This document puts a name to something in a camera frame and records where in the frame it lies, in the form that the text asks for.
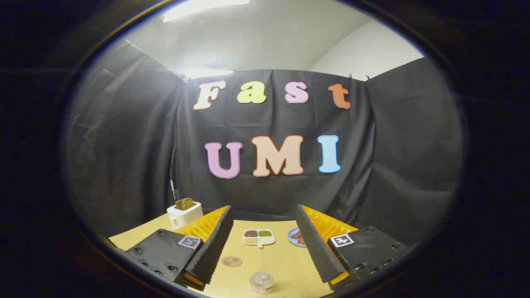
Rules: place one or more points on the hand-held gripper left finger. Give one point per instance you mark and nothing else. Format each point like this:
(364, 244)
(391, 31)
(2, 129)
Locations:
(215, 244)

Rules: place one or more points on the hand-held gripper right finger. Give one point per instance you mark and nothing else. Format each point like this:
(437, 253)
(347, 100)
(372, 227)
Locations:
(312, 244)

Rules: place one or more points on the clear glass cup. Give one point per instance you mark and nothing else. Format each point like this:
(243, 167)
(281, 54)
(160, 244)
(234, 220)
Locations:
(261, 282)

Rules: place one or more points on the brown food pieces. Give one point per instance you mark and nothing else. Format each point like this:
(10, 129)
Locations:
(298, 236)

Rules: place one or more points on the blue plate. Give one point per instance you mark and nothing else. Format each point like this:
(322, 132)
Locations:
(291, 239)

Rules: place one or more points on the white toaster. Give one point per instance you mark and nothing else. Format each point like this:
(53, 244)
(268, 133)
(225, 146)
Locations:
(186, 216)

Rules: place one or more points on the wooden table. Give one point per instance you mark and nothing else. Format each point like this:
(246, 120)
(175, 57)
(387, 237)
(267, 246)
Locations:
(273, 260)

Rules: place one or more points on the white divided dish with grains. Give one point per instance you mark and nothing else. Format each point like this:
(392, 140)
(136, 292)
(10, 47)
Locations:
(258, 238)

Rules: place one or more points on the brown toast slice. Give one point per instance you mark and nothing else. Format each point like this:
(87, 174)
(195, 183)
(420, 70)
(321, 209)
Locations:
(184, 203)

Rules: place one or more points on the black backdrop cloth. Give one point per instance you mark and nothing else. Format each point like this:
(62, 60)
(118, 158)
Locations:
(136, 157)

